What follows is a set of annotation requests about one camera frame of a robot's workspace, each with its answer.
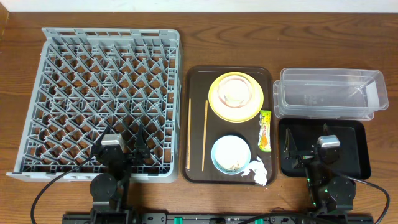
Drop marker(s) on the light blue bowl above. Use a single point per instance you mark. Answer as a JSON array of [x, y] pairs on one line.
[[233, 140]]

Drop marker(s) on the clear plastic bin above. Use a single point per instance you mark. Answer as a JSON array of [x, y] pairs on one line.
[[329, 93]]

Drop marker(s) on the black tray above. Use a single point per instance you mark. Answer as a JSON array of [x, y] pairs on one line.
[[354, 158]]

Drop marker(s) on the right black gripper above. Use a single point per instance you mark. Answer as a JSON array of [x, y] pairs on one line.
[[303, 158]]

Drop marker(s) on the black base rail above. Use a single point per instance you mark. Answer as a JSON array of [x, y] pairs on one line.
[[161, 218]]

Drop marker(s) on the wooden chopstick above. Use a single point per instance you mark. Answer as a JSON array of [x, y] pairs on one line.
[[204, 136], [189, 132]]

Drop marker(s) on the yellow green snack wrapper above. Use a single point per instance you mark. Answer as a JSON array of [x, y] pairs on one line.
[[264, 142]]

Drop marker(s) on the pink bowl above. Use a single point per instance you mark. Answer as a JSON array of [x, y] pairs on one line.
[[234, 91]]

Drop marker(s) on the grey dishwasher rack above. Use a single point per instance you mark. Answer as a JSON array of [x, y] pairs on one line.
[[90, 79]]

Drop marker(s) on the white tissue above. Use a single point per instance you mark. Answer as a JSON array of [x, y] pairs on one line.
[[259, 169]]

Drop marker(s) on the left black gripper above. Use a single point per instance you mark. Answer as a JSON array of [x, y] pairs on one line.
[[141, 149]]

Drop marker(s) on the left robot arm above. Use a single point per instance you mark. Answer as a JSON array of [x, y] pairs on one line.
[[110, 189]]

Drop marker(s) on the yellow plate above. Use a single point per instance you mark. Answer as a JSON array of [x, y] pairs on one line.
[[236, 115]]

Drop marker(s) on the dark brown serving tray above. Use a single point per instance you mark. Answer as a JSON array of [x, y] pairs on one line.
[[199, 80]]

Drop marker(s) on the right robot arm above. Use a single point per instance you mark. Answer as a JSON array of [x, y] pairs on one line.
[[331, 193]]

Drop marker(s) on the food scraps rice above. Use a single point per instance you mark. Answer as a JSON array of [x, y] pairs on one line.
[[229, 157]]

